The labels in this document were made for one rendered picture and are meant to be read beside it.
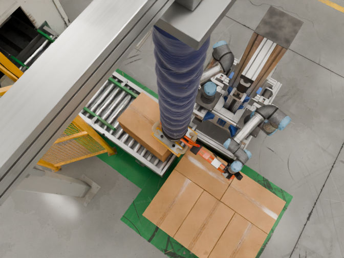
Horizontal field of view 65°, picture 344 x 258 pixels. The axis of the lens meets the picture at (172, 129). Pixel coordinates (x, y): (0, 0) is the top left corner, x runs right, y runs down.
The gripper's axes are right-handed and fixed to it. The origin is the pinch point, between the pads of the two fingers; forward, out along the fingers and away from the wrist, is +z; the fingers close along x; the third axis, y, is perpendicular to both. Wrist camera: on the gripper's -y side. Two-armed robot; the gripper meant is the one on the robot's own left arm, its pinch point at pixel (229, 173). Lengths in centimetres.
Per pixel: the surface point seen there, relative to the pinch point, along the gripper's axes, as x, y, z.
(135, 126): 17, 98, 27
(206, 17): 6, 47, -166
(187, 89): 7, 50, -112
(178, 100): 9, 53, -99
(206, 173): 1, 14, 67
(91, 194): 108, 108, 120
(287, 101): -163, -12, 122
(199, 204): 32, -1, 67
